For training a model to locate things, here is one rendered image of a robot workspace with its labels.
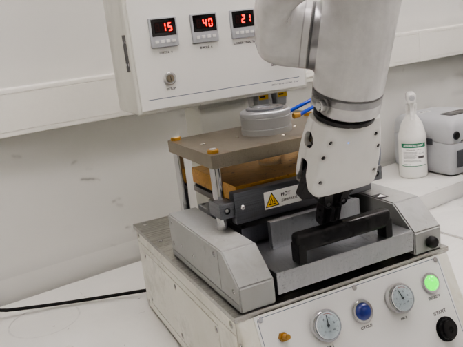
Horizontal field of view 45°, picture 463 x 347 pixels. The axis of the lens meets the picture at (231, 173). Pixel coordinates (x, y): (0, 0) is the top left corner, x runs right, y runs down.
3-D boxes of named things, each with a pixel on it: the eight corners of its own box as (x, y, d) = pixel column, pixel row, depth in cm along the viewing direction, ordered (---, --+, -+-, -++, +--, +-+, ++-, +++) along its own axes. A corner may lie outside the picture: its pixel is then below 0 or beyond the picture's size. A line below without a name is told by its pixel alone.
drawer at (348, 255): (193, 237, 97) (187, 194, 95) (302, 208, 105) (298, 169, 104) (279, 301, 71) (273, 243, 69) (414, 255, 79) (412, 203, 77)
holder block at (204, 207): (200, 217, 95) (198, 203, 94) (300, 192, 103) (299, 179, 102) (243, 246, 80) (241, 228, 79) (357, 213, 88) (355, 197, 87)
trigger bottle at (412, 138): (398, 172, 173) (394, 91, 167) (426, 171, 171) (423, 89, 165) (400, 180, 165) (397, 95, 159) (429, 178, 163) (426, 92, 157)
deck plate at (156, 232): (133, 228, 109) (131, 223, 109) (286, 189, 123) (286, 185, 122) (234, 324, 68) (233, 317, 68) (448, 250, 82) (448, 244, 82)
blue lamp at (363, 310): (354, 323, 74) (348, 305, 74) (369, 317, 75) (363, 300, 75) (362, 323, 72) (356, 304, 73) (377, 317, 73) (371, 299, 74)
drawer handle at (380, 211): (291, 261, 73) (289, 232, 72) (383, 233, 79) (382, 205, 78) (300, 266, 71) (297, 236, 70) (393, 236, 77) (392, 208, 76)
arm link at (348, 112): (335, 108, 62) (332, 132, 64) (398, 96, 66) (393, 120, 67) (296, 80, 68) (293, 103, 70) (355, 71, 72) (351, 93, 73)
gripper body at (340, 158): (328, 124, 63) (316, 206, 69) (398, 110, 67) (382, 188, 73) (293, 98, 69) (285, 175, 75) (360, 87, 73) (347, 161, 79)
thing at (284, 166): (193, 190, 94) (186, 134, 91) (306, 164, 102) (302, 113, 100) (239, 214, 78) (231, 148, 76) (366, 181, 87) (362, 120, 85)
